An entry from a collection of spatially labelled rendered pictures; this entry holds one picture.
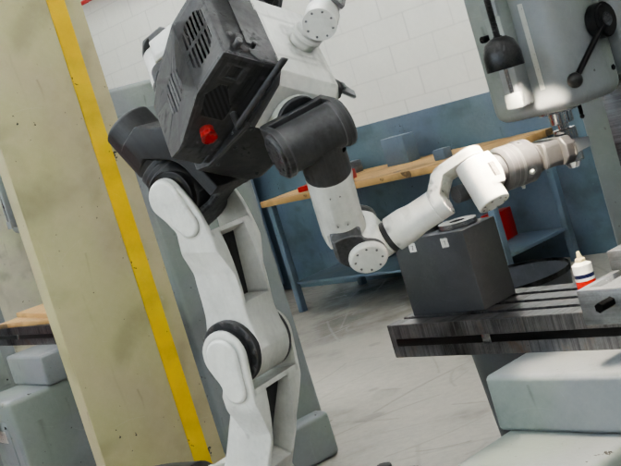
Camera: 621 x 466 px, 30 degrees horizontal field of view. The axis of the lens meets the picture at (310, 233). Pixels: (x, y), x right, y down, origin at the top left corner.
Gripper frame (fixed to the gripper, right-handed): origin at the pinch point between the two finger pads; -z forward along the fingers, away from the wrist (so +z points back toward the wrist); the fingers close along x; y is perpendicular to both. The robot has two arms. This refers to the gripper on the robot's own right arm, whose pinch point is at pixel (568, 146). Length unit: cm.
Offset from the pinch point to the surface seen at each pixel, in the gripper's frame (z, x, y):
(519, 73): 10.7, -4.7, -17.0
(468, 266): 12.1, 28.9, 21.5
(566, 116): 0.4, -2.3, -6.1
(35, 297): -69, 855, 71
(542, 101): 8.0, -5.8, -10.6
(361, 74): -290, 569, -36
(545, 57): 7.2, -9.0, -18.5
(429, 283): 16, 41, 24
